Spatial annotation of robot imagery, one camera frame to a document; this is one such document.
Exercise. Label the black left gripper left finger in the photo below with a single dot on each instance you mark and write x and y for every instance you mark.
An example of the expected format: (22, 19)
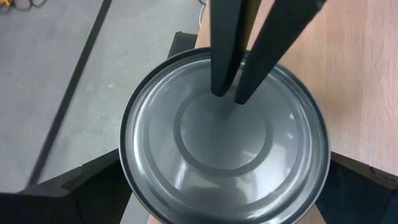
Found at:
(62, 208)

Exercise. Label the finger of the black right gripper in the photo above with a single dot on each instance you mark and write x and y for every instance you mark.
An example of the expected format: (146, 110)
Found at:
(273, 43)
(225, 46)

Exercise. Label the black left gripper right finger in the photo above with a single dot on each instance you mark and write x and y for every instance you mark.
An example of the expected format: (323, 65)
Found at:
(357, 199)

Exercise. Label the Bumble Bee light tuna can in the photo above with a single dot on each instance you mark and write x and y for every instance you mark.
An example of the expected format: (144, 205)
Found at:
(224, 174)

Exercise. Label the wooden shelf with black frame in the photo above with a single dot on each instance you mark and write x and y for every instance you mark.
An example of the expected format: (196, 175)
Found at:
(357, 77)

